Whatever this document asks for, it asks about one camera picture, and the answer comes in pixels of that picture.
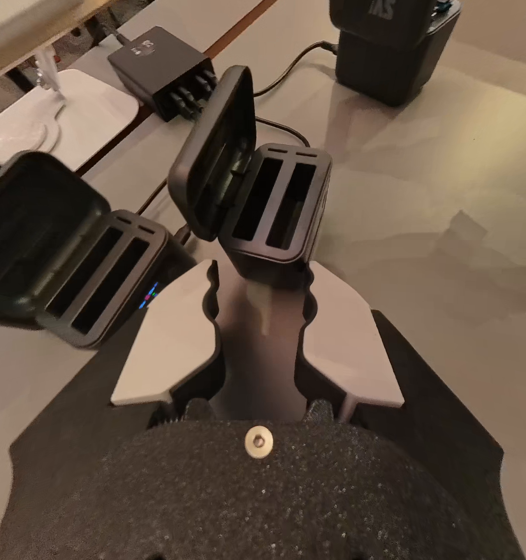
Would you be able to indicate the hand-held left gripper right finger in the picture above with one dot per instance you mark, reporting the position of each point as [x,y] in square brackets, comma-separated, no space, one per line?
[350,345]

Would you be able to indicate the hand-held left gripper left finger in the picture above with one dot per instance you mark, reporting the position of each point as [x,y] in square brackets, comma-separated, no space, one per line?
[171,345]

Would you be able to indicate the black power adapter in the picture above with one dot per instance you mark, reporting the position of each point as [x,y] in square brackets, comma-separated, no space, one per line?
[158,57]

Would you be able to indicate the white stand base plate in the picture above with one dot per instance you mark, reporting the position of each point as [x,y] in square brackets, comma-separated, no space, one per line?
[92,109]

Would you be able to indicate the black battery charger case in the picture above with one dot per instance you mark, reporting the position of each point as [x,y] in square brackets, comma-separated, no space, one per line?
[27,197]
[376,74]
[271,271]

